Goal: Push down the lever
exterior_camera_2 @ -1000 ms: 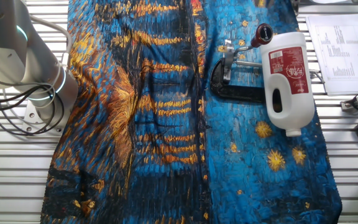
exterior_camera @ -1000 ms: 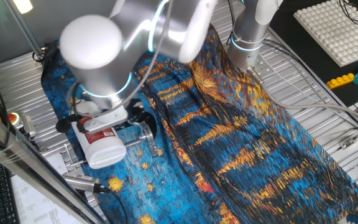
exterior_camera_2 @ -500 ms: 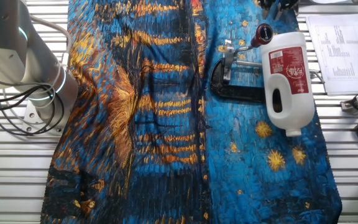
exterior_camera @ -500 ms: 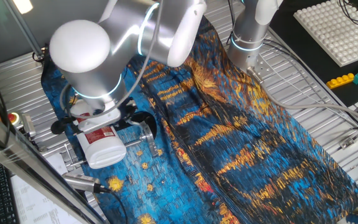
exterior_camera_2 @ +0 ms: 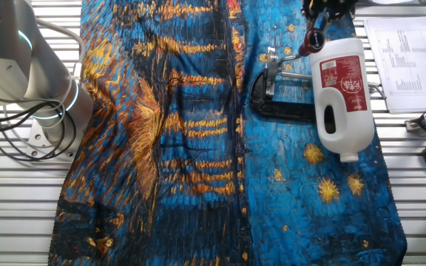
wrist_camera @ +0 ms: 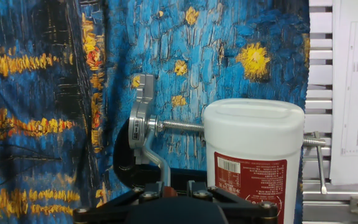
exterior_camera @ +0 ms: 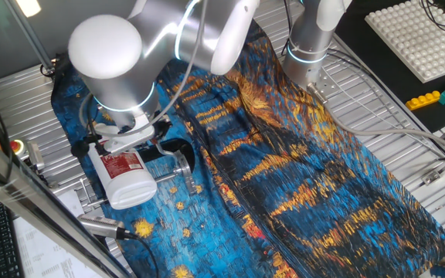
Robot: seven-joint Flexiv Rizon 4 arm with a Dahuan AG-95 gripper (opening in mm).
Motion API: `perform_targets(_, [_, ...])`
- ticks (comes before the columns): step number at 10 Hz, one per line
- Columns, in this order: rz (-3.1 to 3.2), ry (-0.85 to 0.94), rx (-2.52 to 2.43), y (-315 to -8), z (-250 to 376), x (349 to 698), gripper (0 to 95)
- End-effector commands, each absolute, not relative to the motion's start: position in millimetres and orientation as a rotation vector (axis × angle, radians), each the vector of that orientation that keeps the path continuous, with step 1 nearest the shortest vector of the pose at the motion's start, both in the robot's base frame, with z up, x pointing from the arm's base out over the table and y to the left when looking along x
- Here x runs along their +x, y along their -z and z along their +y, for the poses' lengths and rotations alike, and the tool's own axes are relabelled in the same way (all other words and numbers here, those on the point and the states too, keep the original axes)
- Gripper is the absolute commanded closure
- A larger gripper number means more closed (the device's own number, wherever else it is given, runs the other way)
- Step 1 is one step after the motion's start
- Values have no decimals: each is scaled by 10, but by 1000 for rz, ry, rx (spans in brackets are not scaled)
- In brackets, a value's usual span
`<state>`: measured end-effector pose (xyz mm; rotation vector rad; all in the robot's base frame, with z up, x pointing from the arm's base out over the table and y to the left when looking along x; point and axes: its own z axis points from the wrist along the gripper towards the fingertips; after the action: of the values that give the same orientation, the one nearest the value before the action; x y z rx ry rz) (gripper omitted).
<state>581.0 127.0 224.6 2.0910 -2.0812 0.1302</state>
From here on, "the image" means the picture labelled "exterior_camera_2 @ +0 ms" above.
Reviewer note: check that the silver lever bracket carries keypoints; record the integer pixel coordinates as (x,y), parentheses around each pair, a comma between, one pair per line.
(272,70)

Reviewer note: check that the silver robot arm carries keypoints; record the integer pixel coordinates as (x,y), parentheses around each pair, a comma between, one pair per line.
(6,55)

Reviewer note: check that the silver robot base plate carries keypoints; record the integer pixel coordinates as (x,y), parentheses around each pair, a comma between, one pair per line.
(37,142)

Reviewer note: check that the white bottle red label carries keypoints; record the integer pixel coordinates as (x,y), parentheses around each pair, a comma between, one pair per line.
(346,122)

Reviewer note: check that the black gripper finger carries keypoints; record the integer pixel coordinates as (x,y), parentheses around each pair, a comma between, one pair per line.
(313,13)
(340,8)

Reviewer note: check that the printed paper sheet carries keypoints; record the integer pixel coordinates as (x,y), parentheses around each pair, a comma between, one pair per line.
(409,48)

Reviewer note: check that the blue starry painting cloth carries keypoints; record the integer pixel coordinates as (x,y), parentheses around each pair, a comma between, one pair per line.
(198,147)

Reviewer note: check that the black C-clamp silver screw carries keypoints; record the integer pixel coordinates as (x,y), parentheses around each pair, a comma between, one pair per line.
(268,107)

